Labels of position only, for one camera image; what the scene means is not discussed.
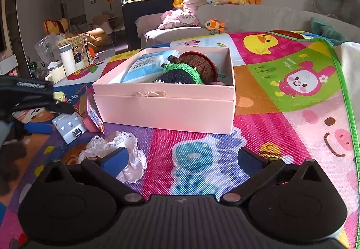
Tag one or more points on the yellow duck plush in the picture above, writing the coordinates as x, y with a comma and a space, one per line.
177, 0

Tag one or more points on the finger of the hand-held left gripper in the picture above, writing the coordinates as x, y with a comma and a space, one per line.
62, 106
39, 128

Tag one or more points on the colourful printed snack packet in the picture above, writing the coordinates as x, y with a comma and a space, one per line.
94, 114

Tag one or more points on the colourful cartoon play mat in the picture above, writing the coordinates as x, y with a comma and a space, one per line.
197, 153

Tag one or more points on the green ball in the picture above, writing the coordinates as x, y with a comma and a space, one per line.
33, 66

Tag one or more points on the wicker basket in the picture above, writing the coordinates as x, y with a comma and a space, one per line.
77, 46

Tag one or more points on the black fish tank cabinet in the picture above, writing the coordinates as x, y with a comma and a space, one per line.
132, 21

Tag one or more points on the tan bear plush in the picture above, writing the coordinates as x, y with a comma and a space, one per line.
97, 38

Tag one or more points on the small yellow toy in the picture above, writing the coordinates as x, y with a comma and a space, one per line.
59, 96

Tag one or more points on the green cloth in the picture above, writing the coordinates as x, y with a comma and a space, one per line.
326, 31

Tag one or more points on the large yellow plush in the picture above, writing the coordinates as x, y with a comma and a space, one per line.
54, 25

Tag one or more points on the beige sofa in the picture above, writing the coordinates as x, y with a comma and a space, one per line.
253, 17

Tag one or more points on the orange fish plush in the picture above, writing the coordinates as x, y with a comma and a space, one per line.
213, 25

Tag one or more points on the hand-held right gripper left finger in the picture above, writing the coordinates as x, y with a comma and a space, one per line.
115, 162

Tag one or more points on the white usb charger block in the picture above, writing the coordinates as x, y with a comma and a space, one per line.
67, 128

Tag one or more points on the pink patterned blanket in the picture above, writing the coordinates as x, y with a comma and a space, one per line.
178, 19

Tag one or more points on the white thermos bottle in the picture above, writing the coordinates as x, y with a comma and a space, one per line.
68, 59

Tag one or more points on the blue white wipes packet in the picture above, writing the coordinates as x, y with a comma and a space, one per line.
143, 66

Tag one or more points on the brown green crochet doll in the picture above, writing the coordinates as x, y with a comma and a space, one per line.
197, 66

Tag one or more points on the clear plastic bag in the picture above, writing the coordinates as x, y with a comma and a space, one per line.
46, 46

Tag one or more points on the pink cardboard box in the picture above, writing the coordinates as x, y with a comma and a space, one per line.
168, 114

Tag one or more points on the white mug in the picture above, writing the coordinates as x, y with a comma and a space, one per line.
56, 74

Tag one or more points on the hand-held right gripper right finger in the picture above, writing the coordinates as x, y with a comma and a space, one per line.
251, 161

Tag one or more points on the white lace cloth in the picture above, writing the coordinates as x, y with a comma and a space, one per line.
132, 153

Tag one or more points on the beige dining chair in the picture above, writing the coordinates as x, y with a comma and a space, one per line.
101, 22

